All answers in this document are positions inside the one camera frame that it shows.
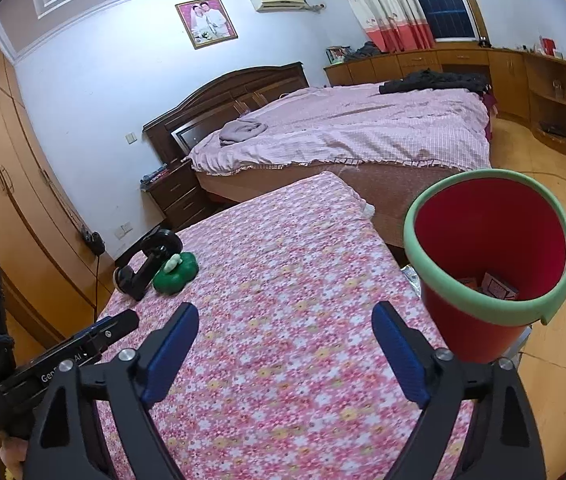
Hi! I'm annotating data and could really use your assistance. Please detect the framed wall photo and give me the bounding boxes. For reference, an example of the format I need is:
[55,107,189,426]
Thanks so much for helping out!
[175,0,239,50]

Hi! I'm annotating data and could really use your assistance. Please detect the cream and red curtain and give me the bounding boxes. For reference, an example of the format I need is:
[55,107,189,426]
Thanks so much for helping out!
[330,0,436,54]

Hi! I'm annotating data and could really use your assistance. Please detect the pink floral tablecloth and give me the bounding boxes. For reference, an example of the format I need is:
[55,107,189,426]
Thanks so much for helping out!
[96,171,474,480]

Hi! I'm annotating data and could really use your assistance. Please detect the dark clothes on cabinet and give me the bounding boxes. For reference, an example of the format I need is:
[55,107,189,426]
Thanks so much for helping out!
[345,41,381,61]

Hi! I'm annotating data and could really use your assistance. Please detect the dark window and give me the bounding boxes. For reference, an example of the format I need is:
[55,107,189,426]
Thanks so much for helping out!
[395,0,478,41]

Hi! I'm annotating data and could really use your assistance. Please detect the low wooden cabinet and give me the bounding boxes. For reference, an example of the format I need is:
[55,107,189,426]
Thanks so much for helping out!
[324,42,566,156]

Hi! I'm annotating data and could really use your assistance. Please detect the orange cardboard box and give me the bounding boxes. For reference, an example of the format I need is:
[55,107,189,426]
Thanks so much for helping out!
[480,271,520,301]

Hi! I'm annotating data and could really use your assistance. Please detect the green clover toy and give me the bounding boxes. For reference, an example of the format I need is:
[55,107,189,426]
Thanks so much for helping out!
[153,252,199,296]

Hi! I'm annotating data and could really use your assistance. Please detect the person's left hand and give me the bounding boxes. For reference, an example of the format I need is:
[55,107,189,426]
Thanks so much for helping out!
[0,435,26,480]

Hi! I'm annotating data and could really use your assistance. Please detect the dark wooden nightstand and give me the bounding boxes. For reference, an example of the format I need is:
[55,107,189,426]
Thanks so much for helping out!
[142,160,214,231]

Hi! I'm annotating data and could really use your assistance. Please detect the red box on cabinet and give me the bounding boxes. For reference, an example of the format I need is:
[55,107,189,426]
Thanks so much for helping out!
[538,36,564,58]

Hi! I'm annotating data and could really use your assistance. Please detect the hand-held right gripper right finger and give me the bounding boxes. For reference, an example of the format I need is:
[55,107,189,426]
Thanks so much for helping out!
[371,301,546,480]

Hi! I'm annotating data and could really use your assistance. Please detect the wooden wardrobe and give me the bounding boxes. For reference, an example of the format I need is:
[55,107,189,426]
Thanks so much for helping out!
[0,25,114,341]

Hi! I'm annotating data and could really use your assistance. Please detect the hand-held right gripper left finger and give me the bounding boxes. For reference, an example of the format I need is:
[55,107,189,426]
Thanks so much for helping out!
[23,302,200,480]

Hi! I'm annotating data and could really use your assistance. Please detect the items on nightstand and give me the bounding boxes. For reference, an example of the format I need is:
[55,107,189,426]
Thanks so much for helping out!
[142,164,171,183]

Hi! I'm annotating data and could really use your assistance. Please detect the pink checkered bedspread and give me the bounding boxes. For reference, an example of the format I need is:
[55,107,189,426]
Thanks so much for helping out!
[185,82,492,177]

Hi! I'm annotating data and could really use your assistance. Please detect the black clothing on bed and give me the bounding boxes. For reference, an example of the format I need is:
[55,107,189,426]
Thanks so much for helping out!
[379,70,491,96]

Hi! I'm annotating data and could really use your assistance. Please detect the black wall charger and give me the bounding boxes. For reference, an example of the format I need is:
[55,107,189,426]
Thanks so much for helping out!
[82,230,106,256]

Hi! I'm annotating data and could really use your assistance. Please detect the dark wooden bed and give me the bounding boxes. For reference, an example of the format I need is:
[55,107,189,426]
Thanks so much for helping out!
[142,61,498,248]

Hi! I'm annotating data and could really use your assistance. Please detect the black clamp stand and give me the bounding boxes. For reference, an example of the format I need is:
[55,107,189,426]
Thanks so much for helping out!
[114,228,184,302]

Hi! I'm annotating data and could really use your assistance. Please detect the mauve folded cloth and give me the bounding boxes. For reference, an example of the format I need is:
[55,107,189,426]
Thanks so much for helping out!
[219,119,267,147]

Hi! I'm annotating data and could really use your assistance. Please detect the red bin with green rim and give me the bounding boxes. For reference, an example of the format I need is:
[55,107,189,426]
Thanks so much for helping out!
[403,167,566,363]

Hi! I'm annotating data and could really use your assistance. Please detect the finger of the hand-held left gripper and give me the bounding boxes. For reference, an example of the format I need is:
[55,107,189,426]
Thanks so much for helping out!
[78,309,140,365]

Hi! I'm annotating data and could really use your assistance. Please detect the white air conditioner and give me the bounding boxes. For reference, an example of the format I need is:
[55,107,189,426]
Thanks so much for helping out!
[249,0,311,13]

